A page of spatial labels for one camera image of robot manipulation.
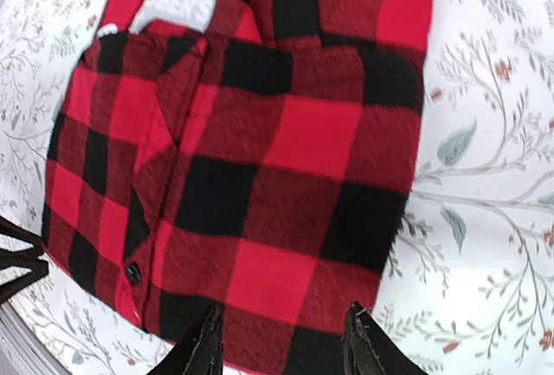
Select aluminium front rail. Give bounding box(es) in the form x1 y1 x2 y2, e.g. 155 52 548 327
1 303 68 375

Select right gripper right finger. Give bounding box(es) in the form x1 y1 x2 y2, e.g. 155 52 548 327
342 301 426 375

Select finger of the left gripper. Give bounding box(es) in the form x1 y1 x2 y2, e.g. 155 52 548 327
1 217 43 257
0 257 49 304

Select floral patterned table cloth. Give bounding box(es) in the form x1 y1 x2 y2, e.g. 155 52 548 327
1 0 553 374

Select red black plaid shirt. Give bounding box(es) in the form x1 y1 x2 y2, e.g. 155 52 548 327
42 0 433 374

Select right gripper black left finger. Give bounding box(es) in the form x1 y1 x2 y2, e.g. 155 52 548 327
149 306 223 375

